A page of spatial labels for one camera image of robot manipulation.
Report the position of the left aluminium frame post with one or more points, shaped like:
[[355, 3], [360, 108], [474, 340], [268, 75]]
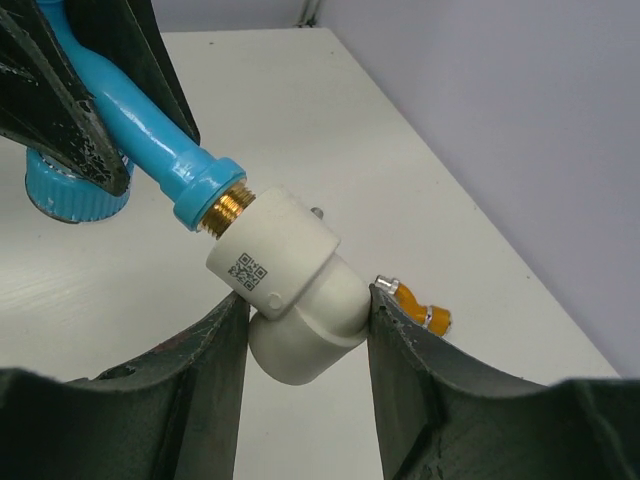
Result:
[[309, 14]]

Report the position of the white elbow pipe fitting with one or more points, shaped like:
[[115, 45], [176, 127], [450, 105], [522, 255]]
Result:
[[311, 307]]

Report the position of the chrome water faucet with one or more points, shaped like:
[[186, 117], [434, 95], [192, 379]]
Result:
[[318, 212]]

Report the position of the blue water faucet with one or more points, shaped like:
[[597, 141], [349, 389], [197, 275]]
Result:
[[208, 193]]

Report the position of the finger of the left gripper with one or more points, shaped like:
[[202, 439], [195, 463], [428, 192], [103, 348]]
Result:
[[46, 106], [126, 32]]

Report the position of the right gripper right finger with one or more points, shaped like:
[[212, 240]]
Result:
[[442, 414]]

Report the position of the orange water faucet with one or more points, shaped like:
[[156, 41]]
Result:
[[435, 319]]

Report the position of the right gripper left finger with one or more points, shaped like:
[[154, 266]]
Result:
[[170, 413]]

